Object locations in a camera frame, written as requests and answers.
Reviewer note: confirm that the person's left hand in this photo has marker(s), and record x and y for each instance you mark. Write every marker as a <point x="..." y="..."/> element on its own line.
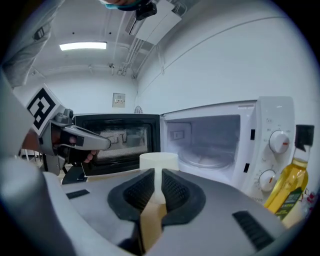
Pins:
<point x="90" y="156"/>

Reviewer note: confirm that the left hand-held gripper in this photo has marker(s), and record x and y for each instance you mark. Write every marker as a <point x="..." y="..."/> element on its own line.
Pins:
<point x="41" y="107"/>

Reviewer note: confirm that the oil bottle with black cap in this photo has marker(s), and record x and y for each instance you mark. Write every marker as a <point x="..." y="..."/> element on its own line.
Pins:
<point x="292" y="180"/>

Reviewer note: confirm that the white microwave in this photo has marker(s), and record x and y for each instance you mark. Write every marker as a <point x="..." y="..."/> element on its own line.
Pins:
<point x="220" y="140"/>

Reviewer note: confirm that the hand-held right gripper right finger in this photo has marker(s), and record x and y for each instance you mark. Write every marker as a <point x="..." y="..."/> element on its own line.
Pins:
<point x="215" y="200"/>

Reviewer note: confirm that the grey wall electrical panel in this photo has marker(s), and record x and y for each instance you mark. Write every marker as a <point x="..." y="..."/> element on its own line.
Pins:
<point x="118" y="100"/>

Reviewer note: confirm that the white cup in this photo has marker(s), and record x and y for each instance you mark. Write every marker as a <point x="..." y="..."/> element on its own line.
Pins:
<point x="158" y="161"/>

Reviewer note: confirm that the white ceiling air duct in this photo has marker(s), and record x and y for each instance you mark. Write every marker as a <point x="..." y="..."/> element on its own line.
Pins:
<point x="157" y="22"/>

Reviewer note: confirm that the person's grey jacket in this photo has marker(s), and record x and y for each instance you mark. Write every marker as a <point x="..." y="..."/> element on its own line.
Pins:
<point x="27" y="47"/>

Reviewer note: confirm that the rectangular ceiling light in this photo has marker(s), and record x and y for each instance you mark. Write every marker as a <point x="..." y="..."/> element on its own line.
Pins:
<point x="83" y="46"/>

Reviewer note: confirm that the blue face mask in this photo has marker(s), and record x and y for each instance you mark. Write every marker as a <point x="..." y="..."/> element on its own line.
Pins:
<point x="112" y="4"/>

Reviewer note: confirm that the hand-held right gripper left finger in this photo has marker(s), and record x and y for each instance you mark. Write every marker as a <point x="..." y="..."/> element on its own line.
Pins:
<point x="100" y="200"/>

